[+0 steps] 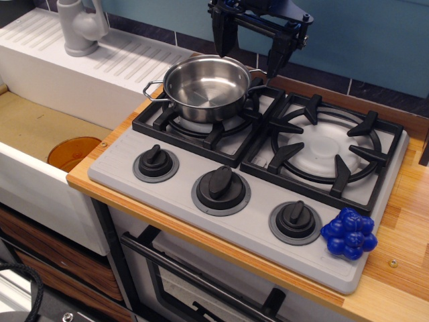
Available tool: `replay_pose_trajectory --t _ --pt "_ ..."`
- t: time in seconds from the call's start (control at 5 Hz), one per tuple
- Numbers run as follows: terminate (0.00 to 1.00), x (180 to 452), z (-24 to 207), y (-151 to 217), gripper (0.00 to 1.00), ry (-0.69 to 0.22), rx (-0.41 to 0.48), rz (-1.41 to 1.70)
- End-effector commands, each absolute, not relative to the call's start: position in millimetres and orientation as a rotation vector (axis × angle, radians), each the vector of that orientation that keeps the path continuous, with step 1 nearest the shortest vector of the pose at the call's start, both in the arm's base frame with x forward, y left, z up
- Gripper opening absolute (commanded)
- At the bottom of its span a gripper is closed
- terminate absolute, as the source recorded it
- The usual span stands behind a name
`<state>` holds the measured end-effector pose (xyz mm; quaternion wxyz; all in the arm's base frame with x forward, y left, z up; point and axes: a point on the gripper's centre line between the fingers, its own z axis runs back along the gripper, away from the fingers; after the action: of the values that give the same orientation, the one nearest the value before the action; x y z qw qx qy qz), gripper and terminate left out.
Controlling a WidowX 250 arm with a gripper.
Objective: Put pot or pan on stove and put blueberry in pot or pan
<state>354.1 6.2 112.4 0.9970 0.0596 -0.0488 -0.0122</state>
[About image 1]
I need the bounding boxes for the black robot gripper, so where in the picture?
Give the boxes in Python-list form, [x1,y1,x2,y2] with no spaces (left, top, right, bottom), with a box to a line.
[208,1,314,78]

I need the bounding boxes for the stainless steel pot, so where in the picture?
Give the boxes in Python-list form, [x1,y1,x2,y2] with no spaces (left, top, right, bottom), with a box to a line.
[143,54,266,123]

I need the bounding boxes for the blue toy blueberry cluster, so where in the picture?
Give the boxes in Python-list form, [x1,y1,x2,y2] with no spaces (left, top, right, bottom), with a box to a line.
[320,207,378,260]

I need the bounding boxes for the black middle stove knob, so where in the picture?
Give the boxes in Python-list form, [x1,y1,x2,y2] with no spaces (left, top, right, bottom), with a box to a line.
[191,166,251,217]

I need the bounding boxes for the black stove knob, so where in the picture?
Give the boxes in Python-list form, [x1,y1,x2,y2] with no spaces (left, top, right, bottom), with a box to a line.
[269,201,322,246]
[133,144,180,184]
[191,166,251,217]

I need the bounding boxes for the black left stove knob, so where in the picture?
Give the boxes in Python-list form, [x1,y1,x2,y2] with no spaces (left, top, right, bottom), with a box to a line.
[133,144,180,184]

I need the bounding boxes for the black right stove knob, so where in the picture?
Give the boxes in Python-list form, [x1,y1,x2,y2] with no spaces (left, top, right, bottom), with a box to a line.
[269,201,322,246]

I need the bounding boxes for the black left burner grate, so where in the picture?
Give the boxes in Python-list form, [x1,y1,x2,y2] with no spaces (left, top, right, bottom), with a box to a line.
[132,78,286,168]

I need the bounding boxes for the black burner grate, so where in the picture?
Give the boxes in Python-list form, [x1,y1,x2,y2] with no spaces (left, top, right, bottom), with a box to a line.
[240,94,410,217]
[132,78,286,168]

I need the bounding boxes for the black right burner grate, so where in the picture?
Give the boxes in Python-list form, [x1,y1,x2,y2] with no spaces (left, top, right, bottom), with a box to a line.
[240,94,410,217]

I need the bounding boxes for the grey toy faucet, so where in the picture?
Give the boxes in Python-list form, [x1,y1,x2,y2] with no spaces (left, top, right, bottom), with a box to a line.
[57,0,109,57]

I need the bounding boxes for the white toy sink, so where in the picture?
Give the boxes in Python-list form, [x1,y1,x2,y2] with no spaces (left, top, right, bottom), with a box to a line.
[1,9,191,256]

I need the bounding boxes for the orange plastic plate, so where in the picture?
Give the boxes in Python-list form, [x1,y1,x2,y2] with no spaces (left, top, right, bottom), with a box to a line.
[47,136,101,172]

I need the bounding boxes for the toy oven door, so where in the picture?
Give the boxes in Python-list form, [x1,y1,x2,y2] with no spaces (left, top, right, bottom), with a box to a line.
[109,208,347,321]

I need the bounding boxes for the wooden drawer front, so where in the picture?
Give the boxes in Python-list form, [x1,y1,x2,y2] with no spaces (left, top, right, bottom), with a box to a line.
[1,205,133,321]

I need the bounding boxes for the black braided cable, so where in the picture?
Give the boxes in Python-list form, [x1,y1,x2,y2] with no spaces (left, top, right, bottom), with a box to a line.
[0,262,45,317]

